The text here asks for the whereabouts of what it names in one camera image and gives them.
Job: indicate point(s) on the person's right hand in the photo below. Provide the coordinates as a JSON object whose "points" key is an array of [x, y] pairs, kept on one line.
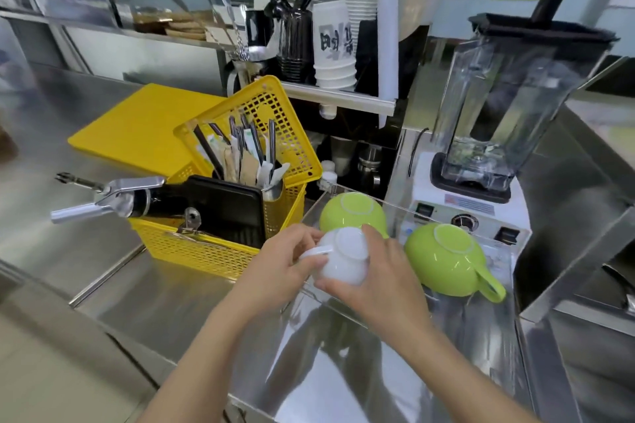
{"points": [[387, 289]]}

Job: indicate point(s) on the person's left hand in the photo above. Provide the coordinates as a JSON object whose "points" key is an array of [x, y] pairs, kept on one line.
{"points": [[273, 274]]}

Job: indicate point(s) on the person's right thumb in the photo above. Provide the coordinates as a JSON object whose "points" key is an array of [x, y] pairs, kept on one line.
{"points": [[335, 288]]}

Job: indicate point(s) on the person's left thumb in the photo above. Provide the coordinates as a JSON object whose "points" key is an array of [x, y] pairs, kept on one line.
{"points": [[313, 267]]}

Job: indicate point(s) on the white ceramic cup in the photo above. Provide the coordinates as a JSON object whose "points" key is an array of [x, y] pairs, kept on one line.
{"points": [[345, 256]]}

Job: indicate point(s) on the person's left forearm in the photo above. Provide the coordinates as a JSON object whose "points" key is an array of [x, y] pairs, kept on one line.
{"points": [[203, 368]]}

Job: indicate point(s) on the person's right forearm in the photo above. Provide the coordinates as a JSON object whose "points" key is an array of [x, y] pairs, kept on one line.
{"points": [[461, 383]]}

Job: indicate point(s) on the green ceramic cup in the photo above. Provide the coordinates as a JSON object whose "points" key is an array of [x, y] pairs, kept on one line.
{"points": [[350, 212], [446, 261]]}

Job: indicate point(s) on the small metal cutlery holder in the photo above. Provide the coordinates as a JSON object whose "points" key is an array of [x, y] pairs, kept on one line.
{"points": [[272, 192]]}

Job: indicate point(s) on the small white bottle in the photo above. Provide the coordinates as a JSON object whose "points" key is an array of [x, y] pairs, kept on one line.
{"points": [[328, 175]]}

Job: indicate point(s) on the black plastic tray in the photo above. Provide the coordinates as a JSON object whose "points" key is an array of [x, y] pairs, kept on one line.
{"points": [[230, 209]]}

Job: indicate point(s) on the metal milk jug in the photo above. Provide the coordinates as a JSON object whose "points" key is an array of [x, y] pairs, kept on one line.
{"points": [[369, 165]]}

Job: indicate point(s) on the bunch of cutlery and packets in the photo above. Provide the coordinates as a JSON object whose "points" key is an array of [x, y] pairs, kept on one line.
{"points": [[248, 155]]}

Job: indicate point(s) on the yellow plastic basket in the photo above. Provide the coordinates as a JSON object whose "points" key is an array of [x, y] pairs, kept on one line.
{"points": [[283, 140]]}

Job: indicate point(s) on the metal clip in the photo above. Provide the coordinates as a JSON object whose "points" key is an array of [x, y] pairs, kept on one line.
{"points": [[189, 222]]}

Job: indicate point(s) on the clear acrylic tray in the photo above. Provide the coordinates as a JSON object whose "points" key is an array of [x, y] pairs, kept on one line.
{"points": [[476, 318]]}

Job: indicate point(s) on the white blender base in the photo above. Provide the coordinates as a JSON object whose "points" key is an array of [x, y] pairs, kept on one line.
{"points": [[471, 207]]}

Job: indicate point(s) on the metal shelf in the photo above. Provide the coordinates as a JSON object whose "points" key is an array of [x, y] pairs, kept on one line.
{"points": [[342, 96]]}

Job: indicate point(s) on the black cream whipper silver head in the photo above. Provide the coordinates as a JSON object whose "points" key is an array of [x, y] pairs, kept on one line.
{"points": [[124, 199]]}

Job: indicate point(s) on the metal pitcher with utensils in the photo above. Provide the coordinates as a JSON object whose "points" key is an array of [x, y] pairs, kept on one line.
{"points": [[243, 73]]}

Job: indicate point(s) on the stack of black cups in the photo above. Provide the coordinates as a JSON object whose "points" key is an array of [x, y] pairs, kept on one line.
{"points": [[295, 48]]}

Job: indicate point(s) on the yellow cutting board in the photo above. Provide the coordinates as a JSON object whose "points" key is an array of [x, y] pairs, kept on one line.
{"points": [[144, 127]]}

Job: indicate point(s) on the stack of printed paper cups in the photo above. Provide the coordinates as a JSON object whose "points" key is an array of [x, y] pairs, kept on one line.
{"points": [[335, 46]]}

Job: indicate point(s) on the white sleeve of lids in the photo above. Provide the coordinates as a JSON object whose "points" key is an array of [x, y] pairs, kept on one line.
{"points": [[388, 31]]}

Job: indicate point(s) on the clear blender jar black lid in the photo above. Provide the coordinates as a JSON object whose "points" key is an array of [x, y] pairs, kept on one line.
{"points": [[511, 95]]}

